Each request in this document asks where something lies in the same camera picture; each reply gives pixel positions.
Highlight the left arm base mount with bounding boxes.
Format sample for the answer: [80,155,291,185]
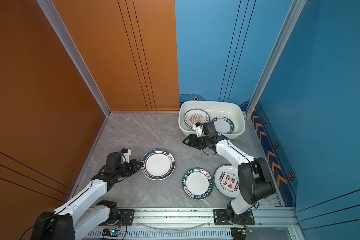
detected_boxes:
[99,209,135,228]

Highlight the green red rim plate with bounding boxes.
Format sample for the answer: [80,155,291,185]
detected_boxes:
[142,149,176,181]

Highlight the aluminium corner post right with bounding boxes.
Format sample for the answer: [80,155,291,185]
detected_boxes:
[246,0,307,117]

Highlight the orange sunburst plate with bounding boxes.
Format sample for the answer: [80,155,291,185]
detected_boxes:
[184,109,210,129]

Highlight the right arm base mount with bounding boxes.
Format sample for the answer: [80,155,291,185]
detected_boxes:
[213,209,256,226]

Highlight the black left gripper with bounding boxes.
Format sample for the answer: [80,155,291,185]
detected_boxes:
[116,159,144,179]

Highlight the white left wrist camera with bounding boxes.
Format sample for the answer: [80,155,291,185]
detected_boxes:
[120,148,132,164]

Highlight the white plastic bin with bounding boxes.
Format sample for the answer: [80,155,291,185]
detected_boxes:
[178,101,246,139]

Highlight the green circuit board left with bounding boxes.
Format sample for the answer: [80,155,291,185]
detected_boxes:
[101,228,122,239]

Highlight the aluminium corner post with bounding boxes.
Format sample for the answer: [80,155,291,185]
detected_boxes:
[37,0,111,118]
[246,0,307,117]

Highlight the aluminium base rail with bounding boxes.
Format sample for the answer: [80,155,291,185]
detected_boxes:
[49,206,298,229]

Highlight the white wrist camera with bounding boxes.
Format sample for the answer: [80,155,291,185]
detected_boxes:
[120,148,132,164]
[193,122,205,137]

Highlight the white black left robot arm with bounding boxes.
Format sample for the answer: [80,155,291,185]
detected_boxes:
[31,149,144,240]

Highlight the green lettered rim plate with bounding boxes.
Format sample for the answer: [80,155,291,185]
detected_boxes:
[182,168,214,200]
[212,117,235,134]

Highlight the green circuit board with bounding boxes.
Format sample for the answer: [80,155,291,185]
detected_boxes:
[231,227,253,240]
[101,228,122,239]

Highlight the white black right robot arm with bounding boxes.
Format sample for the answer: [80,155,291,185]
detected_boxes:
[183,122,277,224]

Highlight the green circuit board right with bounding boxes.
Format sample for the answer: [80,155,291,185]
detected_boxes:
[231,227,253,240]

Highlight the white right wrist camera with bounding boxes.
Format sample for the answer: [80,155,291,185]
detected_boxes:
[193,122,205,137]

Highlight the white plate red characters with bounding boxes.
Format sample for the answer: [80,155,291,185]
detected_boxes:
[214,165,240,199]

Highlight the aluminium corner post left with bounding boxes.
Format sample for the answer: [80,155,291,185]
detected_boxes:
[37,0,111,118]

